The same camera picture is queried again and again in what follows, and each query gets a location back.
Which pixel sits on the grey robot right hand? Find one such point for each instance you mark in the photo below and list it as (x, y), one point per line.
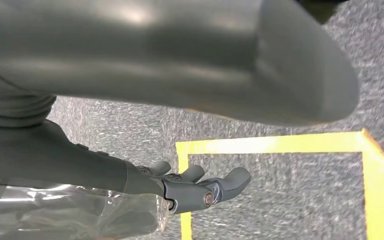
(145, 49)

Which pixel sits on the ribbed grey right arm sleeve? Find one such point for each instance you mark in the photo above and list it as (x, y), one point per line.
(13, 111)

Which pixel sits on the yellow floor tape square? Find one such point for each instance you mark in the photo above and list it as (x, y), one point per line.
(278, 144)

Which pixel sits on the clear plastic film wrap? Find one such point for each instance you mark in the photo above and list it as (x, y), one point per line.
(79, 215)

